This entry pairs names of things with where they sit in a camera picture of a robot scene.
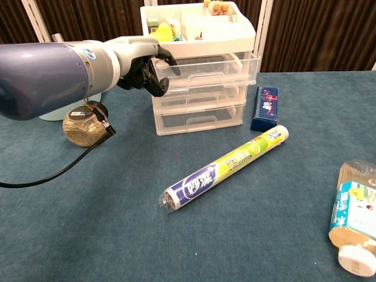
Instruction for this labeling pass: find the dark blue toothpaste box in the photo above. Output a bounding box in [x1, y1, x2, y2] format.
[250, 86, 280, 132]

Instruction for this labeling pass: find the white blue small tube box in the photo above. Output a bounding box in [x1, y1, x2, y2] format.
[166, 18, 182, 39]

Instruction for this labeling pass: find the green blue cling film roll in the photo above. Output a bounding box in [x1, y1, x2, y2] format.
[159, 125, 290, 214]

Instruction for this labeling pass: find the white plastic drawer organizer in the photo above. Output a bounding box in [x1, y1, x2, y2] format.
[140, 1, 261, 136]

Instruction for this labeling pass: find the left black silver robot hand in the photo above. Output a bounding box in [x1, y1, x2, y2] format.
[113, 35, 179, 98]

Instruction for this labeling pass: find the small green box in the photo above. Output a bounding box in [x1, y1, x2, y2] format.
[146, 18, 160, 35]

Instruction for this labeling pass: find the yellow rubber duck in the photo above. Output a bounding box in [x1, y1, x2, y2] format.
[149, 22, 173, 42]

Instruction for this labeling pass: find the teal felt table mat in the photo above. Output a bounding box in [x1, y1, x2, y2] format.
[0, 70, 376, 282]

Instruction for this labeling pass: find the flat bottle white cap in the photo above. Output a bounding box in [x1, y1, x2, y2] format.
[328, 159, 376, 277]

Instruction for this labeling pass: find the round glass jar black lid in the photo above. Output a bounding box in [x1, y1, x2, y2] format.
[62, 100, 109, 147]

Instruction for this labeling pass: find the clear plastic drawer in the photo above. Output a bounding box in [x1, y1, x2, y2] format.
[154, 104, 246, 135]
[151, 52, 261, 95]
[158, 85, 248, 110]

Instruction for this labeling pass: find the dark brown pleated curtain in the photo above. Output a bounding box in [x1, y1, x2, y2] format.
[0, 0, 376, 73]

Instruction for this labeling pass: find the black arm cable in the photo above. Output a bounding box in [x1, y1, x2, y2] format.
[0, 101, 118, 189]

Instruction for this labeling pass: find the pile of brown walnuts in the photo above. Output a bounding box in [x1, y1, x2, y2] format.
[203, 0, 231, 16]

